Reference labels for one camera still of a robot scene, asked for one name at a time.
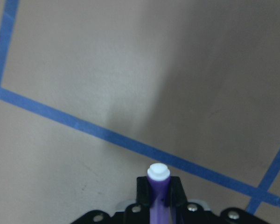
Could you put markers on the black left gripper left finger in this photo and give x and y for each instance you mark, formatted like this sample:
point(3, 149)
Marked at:
point(135, 213)

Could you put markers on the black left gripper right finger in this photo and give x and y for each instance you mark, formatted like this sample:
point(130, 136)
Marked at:
point(186, 212)

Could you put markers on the purple pen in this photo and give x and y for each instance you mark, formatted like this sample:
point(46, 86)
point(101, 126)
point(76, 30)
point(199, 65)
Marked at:
point(158, 176)

